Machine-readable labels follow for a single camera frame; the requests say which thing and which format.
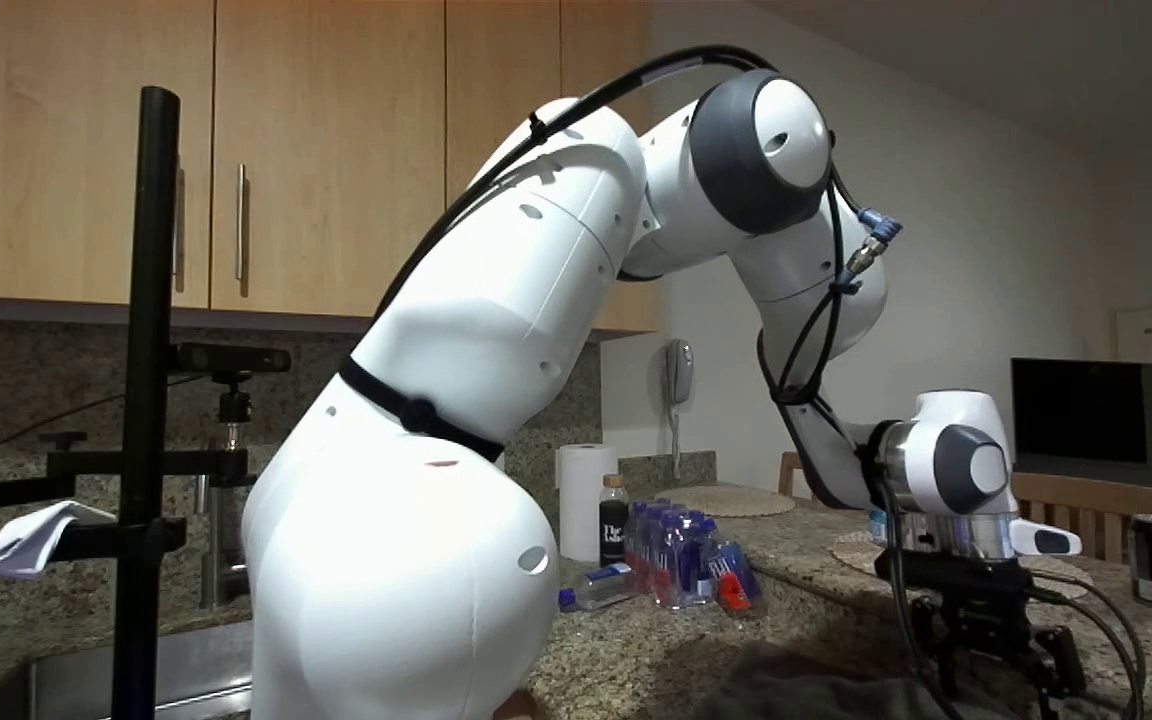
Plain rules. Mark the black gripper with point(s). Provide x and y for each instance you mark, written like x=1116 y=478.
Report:
x=981 y=610

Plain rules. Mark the dark grey towel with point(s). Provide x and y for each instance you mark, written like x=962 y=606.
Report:
x=790 y=684

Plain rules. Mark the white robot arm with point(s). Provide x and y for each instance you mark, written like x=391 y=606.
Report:
x=398 y=572

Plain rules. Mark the white paper towel roll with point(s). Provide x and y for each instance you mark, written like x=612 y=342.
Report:
x=580 y=472

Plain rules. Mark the right wooden chair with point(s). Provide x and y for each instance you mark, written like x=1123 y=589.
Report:
x=1092 y=509

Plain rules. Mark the wooden chair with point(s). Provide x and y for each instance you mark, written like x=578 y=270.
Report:
x=792 y=478
x=1092 y=509

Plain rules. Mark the black television screen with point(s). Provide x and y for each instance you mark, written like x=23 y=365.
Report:
x=1081 y=418

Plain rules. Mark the left wooden chair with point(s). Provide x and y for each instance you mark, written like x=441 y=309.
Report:
x=792 y=478

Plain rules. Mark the round woven placemat far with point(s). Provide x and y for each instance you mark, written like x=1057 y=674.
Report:
x=730 y=500

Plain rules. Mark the pack of blue bottles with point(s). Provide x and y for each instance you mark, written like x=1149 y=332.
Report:
x=684 y=562

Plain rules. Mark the dark small bottle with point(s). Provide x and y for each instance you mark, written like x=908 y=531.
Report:
x=612 y=521

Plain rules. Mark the wooden upper cabinets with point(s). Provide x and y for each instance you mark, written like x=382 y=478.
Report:
x=318 y=139

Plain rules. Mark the white crumpled cloth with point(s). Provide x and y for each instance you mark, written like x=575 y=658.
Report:
x=29 y=541

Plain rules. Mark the black camera stand pole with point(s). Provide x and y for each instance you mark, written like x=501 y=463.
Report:
x=136 y=536

